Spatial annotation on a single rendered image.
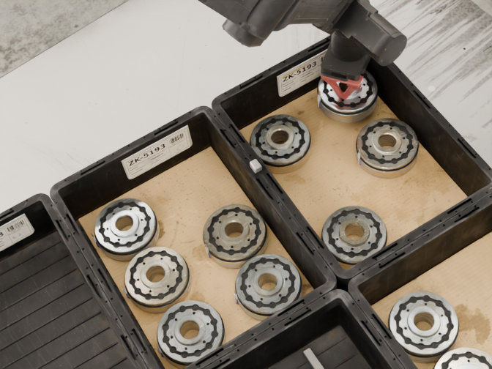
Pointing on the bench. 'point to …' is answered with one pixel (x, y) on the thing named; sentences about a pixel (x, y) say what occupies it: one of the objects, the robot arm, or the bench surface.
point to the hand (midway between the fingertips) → (347, 83)
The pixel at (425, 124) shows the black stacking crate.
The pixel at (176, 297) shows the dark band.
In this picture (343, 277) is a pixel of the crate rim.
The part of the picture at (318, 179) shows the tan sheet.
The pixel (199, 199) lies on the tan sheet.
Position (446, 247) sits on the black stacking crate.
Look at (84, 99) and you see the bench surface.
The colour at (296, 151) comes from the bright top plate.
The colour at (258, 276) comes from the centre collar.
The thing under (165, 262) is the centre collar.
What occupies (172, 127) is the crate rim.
